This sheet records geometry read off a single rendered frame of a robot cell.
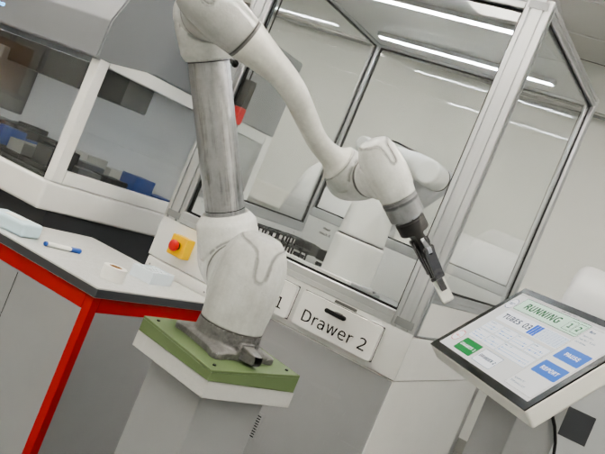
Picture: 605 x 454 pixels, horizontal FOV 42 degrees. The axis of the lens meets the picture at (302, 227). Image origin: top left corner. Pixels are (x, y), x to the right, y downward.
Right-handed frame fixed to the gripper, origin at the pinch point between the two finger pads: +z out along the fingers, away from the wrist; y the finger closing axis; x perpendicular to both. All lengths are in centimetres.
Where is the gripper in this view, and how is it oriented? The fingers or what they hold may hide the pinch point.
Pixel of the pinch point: (442, 288)
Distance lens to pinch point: 202.6
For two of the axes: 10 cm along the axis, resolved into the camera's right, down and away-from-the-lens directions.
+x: -8.8, 4.7, -0.8
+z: 4.5, 8.7, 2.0
